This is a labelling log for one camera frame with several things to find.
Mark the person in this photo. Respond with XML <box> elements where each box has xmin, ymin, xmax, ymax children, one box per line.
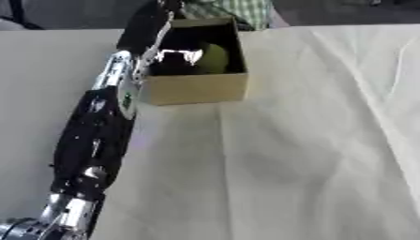
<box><xmin>178</xmin><ymin>0</ymin><xmax>291</xmax><ymax>31</ymax></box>

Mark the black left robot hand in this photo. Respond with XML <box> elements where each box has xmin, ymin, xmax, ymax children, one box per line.
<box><xmin>114</xmin><ymin>0</ymin><xmax>205</xmax><ymax>76</ymax></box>

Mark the tan cardboard box black inside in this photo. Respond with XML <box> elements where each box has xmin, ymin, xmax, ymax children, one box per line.
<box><xmin>138</xmin><ymin>17</ymin><xmax>251</xmax><ymax>107</ymax></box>

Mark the green toy fruit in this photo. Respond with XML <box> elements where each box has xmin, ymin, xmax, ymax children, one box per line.
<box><xmin>198</xmin><ymin>42</ymin><xmax>230</xmax><ymax>74</ymax></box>

